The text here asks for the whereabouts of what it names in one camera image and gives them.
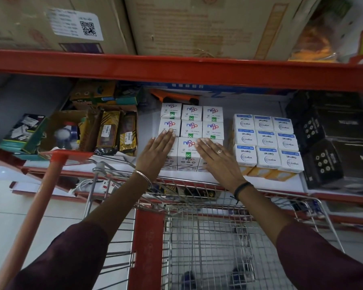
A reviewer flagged black wristband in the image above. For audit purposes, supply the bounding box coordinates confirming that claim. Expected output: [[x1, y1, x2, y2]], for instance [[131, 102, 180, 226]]
[[233, 181, 254, 204]]

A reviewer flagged red shelf beam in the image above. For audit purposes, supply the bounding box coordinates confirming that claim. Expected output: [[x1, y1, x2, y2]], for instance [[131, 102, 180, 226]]
[[0, 49, 363, 93]]

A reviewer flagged orange metal pole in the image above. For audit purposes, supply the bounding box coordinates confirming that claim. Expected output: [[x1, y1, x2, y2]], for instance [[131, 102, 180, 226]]
[[0, 150, 94, 290]]

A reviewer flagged brown gold packet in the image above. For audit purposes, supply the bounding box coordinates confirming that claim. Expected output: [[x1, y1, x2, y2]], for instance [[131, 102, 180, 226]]
[[94, 110, 122, 156], [119, 112, 138, 157], [78, 110, 101, 153]]

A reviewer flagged long blue white box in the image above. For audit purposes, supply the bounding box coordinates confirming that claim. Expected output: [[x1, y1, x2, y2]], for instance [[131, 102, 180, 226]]
[[142, 83, 292, 97]]

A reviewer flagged silver bracelet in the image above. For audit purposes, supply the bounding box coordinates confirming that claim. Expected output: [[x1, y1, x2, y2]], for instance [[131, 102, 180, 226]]
[[132, 170, 152, 188]]

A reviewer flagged person's left forearm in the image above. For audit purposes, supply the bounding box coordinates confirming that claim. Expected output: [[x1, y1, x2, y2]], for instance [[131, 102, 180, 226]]
[[6, 173, 153, 290]]

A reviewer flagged person's right forearm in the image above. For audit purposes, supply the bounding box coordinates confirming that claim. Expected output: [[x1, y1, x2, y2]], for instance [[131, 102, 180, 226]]
[[234, 182, 363, 290]]

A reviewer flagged black dotted box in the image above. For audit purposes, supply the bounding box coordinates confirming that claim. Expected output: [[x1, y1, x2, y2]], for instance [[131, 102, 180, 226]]
[[293, 109, 363, 154], [302, 138, 363, 191], [286, 90, 363, 118]]

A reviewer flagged person's left hand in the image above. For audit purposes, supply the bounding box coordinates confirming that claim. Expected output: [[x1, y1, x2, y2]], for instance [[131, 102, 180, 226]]
[[135, 128, 176, 182]]

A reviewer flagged open brown cardboard tray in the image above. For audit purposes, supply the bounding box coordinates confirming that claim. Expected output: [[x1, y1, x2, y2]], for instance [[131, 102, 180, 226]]
[[37, 104, 139, 158]]

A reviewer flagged person's dark shoe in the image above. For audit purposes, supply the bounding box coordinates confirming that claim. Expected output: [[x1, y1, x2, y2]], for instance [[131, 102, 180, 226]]
[[181, 270, 198, 290], [229, 266, 255, 288]]

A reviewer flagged white power strip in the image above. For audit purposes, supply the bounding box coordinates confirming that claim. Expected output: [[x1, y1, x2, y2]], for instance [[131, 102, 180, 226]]
[[75, 177, 117, 197]]

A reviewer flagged stack of white blue-label boxes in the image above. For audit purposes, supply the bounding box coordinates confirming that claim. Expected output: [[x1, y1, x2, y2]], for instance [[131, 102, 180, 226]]
[[231, 114, 305, 182]]

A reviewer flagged cardboard carton with white label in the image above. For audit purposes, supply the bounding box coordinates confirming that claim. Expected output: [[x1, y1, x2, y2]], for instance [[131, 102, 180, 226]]
[[0, 0, 137, 55]]

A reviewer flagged metal wire shopping cart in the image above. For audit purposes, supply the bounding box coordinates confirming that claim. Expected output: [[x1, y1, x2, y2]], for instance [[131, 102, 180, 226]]
[[81, 161, 346, 290]]

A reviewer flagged orange handled tool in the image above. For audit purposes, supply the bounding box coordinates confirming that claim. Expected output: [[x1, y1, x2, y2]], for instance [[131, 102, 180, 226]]
[[149, 89, 201, 107]]

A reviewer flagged blue white tape roll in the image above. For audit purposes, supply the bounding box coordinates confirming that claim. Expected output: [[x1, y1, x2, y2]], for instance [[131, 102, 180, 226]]
[[54, 122, 80, 149]]

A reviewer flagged yellow green box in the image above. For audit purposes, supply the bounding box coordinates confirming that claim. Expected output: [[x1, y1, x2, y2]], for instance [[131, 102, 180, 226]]
[[69, 81, 117, 110]]

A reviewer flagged person's right hand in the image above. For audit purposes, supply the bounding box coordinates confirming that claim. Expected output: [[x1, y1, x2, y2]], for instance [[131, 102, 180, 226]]
[[195, 137, 247, 192]]

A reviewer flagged stack of white green-label boxes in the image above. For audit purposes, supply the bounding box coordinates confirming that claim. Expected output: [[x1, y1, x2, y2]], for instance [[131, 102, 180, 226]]
[[158, 102, 225, 173]]

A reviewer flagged red cart seat flap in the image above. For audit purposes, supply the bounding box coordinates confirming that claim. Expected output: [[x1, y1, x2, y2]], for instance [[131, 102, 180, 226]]
[[128, 208, 166, 290]]

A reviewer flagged teal open box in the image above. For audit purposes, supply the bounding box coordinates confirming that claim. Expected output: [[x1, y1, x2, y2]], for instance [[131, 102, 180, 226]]
[[0, 113, 48, 155]]

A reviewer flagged large brown cardboard carton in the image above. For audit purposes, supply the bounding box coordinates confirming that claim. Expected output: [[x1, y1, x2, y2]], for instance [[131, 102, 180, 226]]
[[123, 0, 322, 61]]

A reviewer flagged small teal box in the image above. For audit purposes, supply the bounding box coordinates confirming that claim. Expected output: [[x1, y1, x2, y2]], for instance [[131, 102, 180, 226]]
[[115, 87, 140, 107]]

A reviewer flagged clear plastic wrapped package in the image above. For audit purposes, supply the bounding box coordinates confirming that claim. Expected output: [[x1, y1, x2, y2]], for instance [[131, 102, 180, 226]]
[[287, 0, 363, 65]]

